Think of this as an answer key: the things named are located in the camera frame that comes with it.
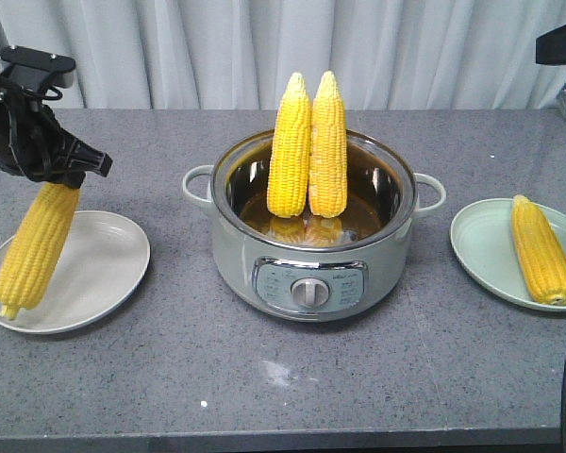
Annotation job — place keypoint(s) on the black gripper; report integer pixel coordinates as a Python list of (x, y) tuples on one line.
[(33, 144)]

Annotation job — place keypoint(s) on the yellow corn cob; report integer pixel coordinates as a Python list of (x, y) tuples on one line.
[(540, 255), (288, 171), (327, 182), (34, 251)]

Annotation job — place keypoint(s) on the beige plate left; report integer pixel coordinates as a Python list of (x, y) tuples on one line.
[(102, 263)]

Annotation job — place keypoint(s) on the grey curtain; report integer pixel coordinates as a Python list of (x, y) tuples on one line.
[(240, 54)]

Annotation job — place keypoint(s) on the green electric cooking pot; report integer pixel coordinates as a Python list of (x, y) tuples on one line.
[(308, 268)]

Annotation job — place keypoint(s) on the green plate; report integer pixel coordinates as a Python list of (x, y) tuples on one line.
[(480, 235)]

